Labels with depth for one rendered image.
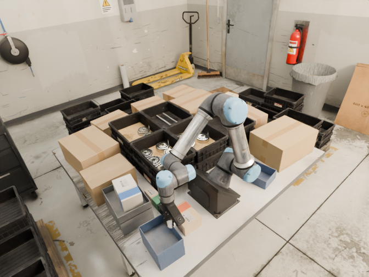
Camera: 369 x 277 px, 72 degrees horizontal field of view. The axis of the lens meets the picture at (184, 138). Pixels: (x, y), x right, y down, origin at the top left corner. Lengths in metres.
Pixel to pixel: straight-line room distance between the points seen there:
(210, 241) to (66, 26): 4.05
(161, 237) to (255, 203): 0.63
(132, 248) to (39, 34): 3.79
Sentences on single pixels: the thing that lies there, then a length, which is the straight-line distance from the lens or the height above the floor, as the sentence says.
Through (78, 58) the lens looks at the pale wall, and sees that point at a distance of 4.89.
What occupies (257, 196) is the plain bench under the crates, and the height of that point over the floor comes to 0.70.
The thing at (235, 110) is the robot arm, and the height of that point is 1.39.
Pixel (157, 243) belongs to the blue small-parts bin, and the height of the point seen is 0.77.
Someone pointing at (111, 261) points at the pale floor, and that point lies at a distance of 2.37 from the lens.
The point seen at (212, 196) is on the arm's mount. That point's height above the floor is 0.86.
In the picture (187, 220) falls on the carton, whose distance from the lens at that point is 1.49.
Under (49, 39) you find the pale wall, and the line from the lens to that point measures 4.72.
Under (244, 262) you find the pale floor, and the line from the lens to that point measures 2.27.
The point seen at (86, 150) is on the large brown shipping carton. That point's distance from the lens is 1.96.
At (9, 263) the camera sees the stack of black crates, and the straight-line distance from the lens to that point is 2.22.
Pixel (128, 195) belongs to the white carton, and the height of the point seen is 0.89.
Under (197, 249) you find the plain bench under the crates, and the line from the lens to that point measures 1.48.
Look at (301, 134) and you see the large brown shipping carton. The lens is 2.02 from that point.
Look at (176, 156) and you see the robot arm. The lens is 1.28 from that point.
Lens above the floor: 1.95
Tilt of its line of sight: 34 degrees down
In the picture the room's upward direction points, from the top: 4 degrees counter-clockwise
